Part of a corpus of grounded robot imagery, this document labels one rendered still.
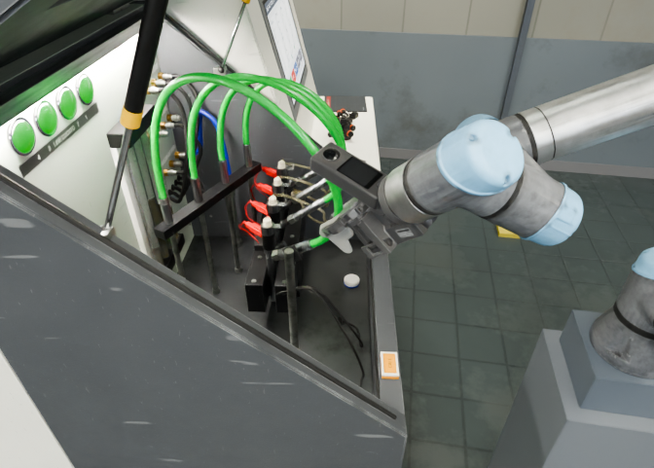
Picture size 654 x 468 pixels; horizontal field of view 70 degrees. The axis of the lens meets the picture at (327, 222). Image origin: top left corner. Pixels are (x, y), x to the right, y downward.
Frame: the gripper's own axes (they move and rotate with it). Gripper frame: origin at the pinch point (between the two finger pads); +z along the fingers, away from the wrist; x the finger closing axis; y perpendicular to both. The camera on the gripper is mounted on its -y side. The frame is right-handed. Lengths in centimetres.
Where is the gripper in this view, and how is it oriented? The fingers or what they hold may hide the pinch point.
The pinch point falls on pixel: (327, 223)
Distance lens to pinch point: 75.7
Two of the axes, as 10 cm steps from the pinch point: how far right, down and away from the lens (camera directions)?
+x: 6.1, -6.2, 4.9
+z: -4.4, 2.5, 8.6
